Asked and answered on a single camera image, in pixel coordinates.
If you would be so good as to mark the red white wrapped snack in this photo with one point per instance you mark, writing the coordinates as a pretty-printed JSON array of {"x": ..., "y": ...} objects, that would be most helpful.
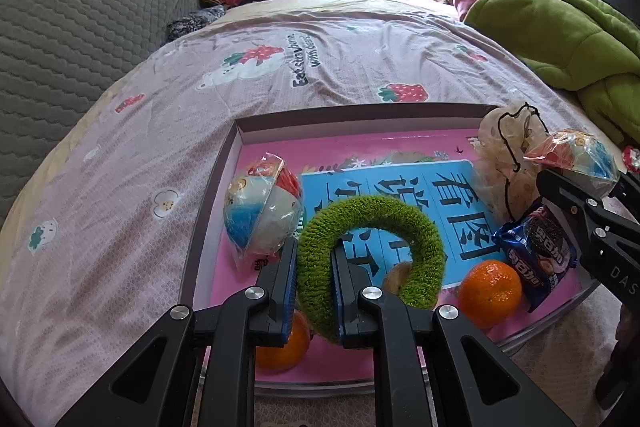
[{"x": 631, "y": 158}]

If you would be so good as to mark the orange mandarin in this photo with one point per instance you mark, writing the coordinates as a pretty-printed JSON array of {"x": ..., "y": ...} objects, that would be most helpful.
[
  {"x": 280, "y": 359},
  {"x": 490, "y": 294}
]

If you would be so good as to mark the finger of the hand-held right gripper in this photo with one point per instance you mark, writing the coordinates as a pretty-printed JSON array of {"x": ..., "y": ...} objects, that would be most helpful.
[
  {"x": 565, "y": 194},
  {"x": 627, "y": 199}
]

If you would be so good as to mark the brown walnut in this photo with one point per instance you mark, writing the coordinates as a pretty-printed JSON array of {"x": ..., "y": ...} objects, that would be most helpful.
[{"x": 397, "y": 281}]

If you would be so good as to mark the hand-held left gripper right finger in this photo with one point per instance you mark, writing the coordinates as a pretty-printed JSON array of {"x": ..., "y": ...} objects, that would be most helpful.
[{"x": 337, "y": 297}]

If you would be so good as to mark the dark patterned cloth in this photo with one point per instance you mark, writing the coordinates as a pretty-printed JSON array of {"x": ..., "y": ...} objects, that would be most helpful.
[{"x": 195, "y": 23}]

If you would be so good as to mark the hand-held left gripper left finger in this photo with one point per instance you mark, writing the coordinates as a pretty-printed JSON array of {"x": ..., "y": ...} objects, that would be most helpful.
[{"x": 287, "y": 302}]

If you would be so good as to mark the toy capsule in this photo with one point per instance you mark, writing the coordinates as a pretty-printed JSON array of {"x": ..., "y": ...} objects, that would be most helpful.
[
  {"x": 260, "y": 212},
  {"x": 580, "y": 157}
]

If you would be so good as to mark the grey box with pink inside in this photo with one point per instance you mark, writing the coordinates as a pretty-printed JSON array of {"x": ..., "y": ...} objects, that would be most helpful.
[{"x": 350, "y": 147}]

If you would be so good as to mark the blue cookie packet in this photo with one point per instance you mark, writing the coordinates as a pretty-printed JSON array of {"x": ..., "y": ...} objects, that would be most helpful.
[{"x": 535, "y": 257}]

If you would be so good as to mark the cream bed sheet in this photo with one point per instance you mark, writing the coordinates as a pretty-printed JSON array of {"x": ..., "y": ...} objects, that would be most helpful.
[{"x": 325, "y": 4}]

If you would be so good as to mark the beige hair scrunchie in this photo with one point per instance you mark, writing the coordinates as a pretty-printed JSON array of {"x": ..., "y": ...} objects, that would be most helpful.
[{"x": 500, "y": 142}]

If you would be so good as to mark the green fleece blanket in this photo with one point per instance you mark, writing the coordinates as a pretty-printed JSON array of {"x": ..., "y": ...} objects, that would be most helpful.
[{"x": 550, "y": 32}]

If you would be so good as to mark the grey quilted headboard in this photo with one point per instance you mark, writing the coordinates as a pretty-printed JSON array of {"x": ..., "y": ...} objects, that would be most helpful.
[{"x": 75, "y": 32}]

